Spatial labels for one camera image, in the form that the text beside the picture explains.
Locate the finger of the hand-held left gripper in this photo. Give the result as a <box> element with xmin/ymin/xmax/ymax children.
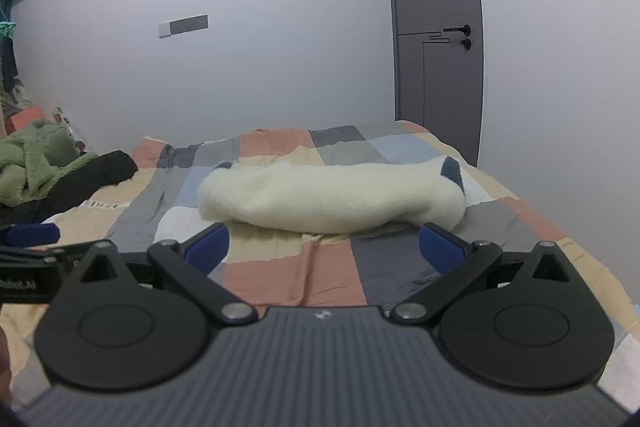
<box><xmin>0</xmin><ymin>244</ymin><xmax>87</xmax><ymax>270</ymax></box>
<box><xmin>0</xmin><ymin>222</ymin><xmax>62</xmax><ymax>249</ymax></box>

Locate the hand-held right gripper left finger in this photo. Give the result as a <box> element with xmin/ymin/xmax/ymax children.
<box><xmin>77</xmin><ymin>222</ymin><xmax>260</xmax><ymax>329</ymax></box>

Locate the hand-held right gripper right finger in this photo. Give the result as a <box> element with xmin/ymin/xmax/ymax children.
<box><xmin>390</xmin><ymin>222</ymin><xmax>572</xmax><ymax>327</ymax></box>

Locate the cream striped sweater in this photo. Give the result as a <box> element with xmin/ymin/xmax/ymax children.
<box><xmin>196</xmin><ymin>157</ymin><xmax>469</xmax><ymax>236</ymax></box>

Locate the green fleece jacket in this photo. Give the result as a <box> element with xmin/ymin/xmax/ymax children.
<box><xmin>0</xmin><ymin>119</ymin><xmax>99</xmax><ymax>208</ymax></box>

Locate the black jacket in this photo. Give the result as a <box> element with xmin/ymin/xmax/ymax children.
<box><xmin>0</xmin><ymin>150</ymin><xmax>140</xmax><ymax>229</ymax></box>

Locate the patchwork bed blanket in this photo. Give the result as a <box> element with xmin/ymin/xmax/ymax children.
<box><xmin>0</xmin><ymin>121</ymin><xmax>640</xmax><ymax>410</ymax></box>

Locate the red box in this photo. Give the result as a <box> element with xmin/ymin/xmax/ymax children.
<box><xmin>11</xmin><ymin>105</ymin><xmax>47</xmax><ymax>130</ymax></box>

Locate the dark hanging garment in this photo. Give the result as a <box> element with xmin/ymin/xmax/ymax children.
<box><xmin>2</xmin><ymin>39</ymin><xmax>19</xmax><ymax>94</ymax></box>

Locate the grey wall switch panel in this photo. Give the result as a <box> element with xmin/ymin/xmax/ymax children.
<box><xmin>170</xmin><ymin>14</ymin><xmax>210</xmax><ymax>36</ymax></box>

